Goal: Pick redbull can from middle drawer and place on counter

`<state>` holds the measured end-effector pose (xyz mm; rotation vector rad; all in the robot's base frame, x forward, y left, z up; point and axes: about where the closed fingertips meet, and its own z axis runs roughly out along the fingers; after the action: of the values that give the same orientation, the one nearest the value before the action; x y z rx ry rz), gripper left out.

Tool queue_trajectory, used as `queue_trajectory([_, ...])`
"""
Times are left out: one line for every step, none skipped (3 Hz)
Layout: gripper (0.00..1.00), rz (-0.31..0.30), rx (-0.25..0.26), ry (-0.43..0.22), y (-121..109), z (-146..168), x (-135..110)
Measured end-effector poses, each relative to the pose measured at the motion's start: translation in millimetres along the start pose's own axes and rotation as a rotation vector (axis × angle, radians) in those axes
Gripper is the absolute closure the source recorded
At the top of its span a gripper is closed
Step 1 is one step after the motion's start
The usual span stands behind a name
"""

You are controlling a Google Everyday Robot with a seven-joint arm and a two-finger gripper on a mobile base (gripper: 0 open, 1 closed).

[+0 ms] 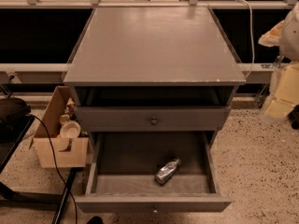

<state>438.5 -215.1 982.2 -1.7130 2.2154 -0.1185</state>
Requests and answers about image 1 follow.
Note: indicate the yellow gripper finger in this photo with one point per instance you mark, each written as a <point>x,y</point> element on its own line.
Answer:
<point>271,38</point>
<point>284,92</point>

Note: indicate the black side table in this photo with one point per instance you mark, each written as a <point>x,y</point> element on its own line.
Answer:
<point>8,195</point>

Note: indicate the grey wooden drawer cabinet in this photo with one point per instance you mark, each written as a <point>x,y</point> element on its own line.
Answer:
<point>153,56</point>

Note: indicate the round metal drawer knob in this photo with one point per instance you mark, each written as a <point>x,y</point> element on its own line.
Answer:
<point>153,121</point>

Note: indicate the silver redbull can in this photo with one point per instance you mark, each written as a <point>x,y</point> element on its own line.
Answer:
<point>167,171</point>

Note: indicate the cardboard box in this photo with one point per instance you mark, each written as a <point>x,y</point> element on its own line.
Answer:
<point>58,151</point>

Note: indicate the black bag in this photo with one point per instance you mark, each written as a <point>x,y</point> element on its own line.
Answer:
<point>12,109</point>

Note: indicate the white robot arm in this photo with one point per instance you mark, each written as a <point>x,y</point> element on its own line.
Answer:
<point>289,37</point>

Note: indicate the open grey middle drawer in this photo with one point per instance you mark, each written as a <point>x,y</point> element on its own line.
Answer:
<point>122,175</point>

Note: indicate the grey metal rail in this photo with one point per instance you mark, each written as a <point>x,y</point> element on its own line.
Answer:
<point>33,73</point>

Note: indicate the closed grey top drawer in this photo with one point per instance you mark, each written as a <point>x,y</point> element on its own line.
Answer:
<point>137,118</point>

